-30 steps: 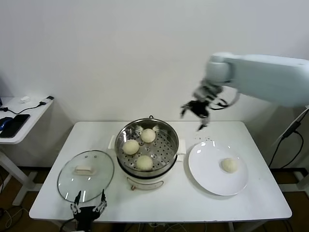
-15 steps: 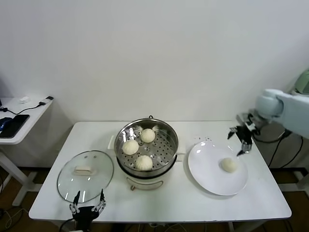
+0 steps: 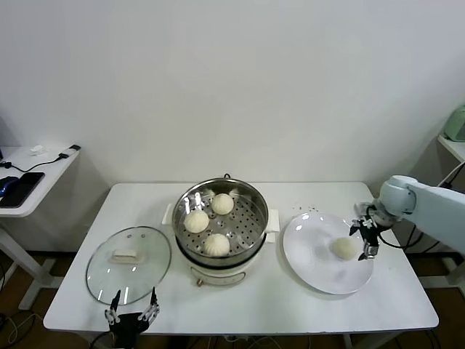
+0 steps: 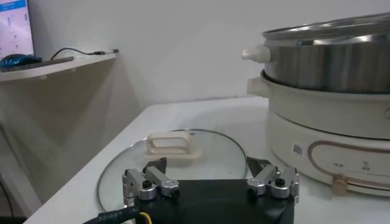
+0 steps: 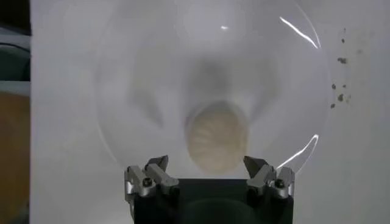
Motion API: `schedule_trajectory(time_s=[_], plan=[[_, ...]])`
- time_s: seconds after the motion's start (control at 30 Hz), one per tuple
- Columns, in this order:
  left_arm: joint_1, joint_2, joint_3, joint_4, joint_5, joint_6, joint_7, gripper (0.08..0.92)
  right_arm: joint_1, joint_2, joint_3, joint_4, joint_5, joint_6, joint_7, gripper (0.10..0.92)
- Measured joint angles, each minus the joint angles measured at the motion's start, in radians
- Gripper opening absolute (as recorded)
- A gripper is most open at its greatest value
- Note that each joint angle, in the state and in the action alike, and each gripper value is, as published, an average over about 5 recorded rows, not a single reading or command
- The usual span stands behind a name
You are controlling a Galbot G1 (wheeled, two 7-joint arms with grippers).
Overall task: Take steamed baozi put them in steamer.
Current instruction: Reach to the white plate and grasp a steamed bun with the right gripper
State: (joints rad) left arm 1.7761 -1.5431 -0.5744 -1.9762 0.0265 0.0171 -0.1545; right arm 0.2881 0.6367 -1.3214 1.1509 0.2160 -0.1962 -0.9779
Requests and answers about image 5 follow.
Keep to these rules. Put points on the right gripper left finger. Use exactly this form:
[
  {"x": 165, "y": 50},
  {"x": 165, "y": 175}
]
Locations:
[{"x": 155, "y": 175}]

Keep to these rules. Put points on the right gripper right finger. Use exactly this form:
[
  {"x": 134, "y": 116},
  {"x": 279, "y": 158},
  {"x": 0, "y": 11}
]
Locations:
[{"x": 263, "y": 176}]

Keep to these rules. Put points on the white steamed baozi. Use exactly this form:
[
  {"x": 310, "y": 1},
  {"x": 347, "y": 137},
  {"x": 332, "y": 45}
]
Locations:
[{"x": 216, "y": 140}]

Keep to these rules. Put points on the white round plate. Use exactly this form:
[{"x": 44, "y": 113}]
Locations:
[{"x": 152, "y": 61}]

